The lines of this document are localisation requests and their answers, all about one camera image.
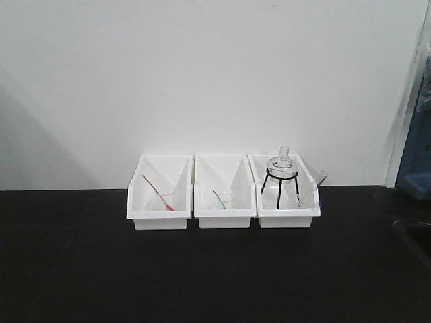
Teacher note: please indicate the red pipette in beaker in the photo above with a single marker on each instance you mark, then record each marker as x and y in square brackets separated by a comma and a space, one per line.
[167, 206]

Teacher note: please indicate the small beaker in bin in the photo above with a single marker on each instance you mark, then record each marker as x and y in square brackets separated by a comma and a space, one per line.
[229, 196]
[169, 195]

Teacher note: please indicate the white plastic bin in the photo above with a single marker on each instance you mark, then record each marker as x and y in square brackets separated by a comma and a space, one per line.
[289, 215]
[223, 172]
[145, 208]

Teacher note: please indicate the left white plastic bin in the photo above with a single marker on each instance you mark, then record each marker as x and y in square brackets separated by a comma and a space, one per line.
[145, 208]

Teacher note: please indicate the green pipette in beaker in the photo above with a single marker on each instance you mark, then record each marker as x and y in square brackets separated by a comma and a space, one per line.
[221, 199]

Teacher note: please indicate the round glass flask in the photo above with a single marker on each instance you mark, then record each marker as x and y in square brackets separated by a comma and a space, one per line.
[282, 166]

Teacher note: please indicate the clear test tube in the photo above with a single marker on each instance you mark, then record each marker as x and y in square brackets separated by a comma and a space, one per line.
[316, 183]

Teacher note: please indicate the blue plastic covered equipment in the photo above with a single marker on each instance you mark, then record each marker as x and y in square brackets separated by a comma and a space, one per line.
[409, 166]

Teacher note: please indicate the middle white plastic bin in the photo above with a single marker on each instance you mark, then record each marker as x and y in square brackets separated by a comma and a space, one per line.
[223, 172]

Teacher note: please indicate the right white plastic bin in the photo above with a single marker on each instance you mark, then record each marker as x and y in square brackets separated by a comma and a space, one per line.
[289, 215]

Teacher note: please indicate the small beaker in left bin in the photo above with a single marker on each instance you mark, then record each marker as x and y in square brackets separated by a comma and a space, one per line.
[169, 195]

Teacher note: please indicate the small beaker in middle bin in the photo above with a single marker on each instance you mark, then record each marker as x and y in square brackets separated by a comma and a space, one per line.
[229, 196]

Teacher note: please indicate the black wire tripod stand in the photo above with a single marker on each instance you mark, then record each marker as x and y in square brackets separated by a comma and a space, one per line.
[281, 180]

